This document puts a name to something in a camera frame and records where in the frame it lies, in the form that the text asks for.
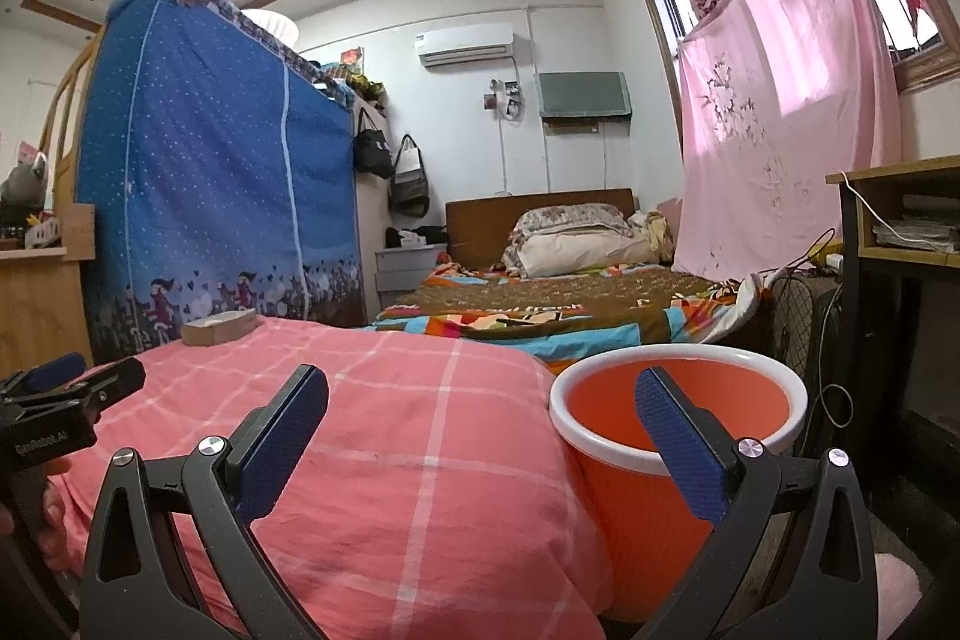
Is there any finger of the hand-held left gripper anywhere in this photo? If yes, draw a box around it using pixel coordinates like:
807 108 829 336
11 356 147 423
0 351 87 397

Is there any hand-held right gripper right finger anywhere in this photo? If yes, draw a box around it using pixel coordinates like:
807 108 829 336
634 367 878 640

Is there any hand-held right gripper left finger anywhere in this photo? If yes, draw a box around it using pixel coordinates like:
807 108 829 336
79 364 331 640

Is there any orange bucket with white rim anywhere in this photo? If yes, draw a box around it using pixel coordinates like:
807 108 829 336
549 344 811 622

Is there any person's left hand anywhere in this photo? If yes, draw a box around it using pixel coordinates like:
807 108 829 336
0 479 80 570

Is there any light wooden cabinet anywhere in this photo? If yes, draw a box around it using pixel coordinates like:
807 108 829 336
0 203 97 371

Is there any brown tissue pack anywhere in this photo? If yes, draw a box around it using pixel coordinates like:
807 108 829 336
182 308 260 348

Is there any pink plaid blanket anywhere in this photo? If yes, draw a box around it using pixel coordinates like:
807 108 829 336
45 317 608 640

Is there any small white yellow toy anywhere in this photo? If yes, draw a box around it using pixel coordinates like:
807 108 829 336
22 212 65 250

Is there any colourful patterned quilt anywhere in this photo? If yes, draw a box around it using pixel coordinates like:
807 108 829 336
367 261 773 375

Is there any grey nightstand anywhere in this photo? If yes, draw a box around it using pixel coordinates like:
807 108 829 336
375 244 451 311

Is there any yellowish cloth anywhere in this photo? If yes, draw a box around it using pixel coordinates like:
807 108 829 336
637 209 676 266

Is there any beige pillow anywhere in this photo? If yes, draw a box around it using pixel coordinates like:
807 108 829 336
502 227 661 279

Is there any yellow power strip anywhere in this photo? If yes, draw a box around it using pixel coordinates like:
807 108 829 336
806 239 845 272

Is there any white cabinet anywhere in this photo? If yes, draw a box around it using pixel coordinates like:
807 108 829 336
352 96 398 319

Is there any blue fabric wardrobe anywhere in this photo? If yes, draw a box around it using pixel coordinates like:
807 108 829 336
75 0 368 360

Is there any black cloth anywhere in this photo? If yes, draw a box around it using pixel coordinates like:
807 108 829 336
384 225 451 249

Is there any floral pillow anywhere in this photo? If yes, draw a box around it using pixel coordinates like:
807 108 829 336
510 203 635 240

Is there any grey tote bag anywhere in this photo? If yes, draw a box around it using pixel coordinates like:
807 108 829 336
388 134 431 217

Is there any brown wooden headboard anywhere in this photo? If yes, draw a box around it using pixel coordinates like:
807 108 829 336
445 188 637 270

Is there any black hanging bag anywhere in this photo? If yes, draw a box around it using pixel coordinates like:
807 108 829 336
352 107 395 180

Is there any pink embroidered hanging sheet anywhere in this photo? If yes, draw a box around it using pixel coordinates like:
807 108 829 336
671 0 905 281

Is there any stack of papers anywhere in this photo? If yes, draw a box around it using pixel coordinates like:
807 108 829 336
870 216 960 251

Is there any wooden desk with shelf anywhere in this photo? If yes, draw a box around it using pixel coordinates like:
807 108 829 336
825 155 960 431

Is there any clutter on cabinet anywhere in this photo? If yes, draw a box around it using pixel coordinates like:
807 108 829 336
311 59 391 105

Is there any white round basin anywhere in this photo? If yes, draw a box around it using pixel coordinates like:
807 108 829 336
240 8 301 52

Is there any white air conditioner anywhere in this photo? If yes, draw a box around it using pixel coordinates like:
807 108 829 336
415 23 517 69

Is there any black wire fan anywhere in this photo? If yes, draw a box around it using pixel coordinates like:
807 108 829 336
769 272 845 453

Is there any wooden bed frame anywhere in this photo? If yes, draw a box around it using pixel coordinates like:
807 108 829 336
37 25 102 206

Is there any white cable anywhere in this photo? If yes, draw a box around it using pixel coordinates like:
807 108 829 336
840 171 960 251

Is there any green covered wall box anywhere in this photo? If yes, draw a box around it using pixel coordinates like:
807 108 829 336
534 71 631 124

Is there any wall socket cluster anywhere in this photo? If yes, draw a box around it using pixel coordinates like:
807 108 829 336
482 77 524 124

